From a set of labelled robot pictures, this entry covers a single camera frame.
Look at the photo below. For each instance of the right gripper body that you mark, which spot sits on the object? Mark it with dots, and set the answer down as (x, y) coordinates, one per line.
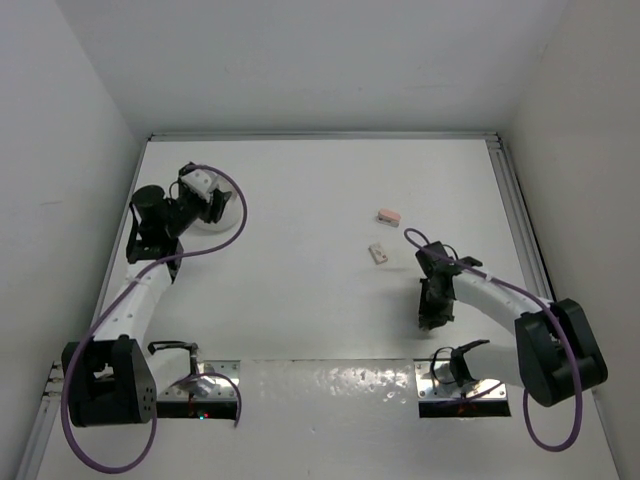
(432, 308)

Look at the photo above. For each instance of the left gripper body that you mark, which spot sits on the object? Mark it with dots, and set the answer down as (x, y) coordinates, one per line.
(192, 209)

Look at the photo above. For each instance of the staples box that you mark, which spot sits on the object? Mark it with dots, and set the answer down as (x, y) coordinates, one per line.
(378, 253)

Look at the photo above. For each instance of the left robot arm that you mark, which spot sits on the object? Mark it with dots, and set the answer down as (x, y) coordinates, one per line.
(117, 378)

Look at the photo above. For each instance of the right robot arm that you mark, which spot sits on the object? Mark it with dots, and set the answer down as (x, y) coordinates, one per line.
(555, 353)

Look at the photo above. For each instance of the white round divided container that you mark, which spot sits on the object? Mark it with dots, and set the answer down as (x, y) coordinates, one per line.
(225, 208)

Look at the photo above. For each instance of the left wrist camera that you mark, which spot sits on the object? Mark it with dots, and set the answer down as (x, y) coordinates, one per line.
(200, 182)

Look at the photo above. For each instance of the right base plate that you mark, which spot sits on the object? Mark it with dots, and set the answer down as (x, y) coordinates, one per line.
(434, 384)

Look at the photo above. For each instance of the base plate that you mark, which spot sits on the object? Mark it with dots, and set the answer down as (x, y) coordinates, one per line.
(214, 381)
(434, 384)

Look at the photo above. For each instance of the left base plate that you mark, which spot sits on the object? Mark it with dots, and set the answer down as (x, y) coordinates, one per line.
(214, 381)

